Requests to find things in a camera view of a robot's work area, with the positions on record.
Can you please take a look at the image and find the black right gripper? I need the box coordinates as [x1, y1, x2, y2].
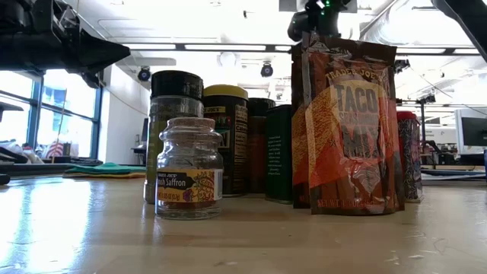
[287, 0, 352, 43]

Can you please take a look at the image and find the patterned tin red lid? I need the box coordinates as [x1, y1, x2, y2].
[396, 110, 425, 202]

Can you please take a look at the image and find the glass saffron jar cork lid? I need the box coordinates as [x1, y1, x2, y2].
[154, 116, 224, 221]

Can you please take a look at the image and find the red white striped bag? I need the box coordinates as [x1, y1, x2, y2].
[41, 140, 81, 159]

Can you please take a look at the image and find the computer monitor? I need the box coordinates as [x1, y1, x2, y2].
[454, 108, 487, 157]

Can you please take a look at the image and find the black can yellow lid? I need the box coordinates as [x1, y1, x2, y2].
[201, 84, 250, 198]

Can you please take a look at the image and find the green tin black lid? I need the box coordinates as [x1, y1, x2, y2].
[265, 104, 294, 205]

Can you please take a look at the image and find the teal cleaning cloth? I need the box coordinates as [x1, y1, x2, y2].
[63, 162, 148, 179]

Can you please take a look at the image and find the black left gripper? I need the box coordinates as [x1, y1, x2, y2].
[0, 0, 131, 74]

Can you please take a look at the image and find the orange spice jar black lid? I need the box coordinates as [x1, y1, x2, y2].
[247, 97, 277, 194]

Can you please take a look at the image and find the long ceiling light strip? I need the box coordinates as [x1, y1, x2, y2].
[395, 46, 481, 56]
[123, 43, 293, 53]

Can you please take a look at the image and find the blue framed window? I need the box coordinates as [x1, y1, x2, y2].
[0, 69, 103, 161]

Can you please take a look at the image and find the green herb jar black lid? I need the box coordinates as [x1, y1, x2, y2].
[143, 70, 205, 205]

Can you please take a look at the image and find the black background camera stand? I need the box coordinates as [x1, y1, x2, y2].
[395, 94, 438, 153]

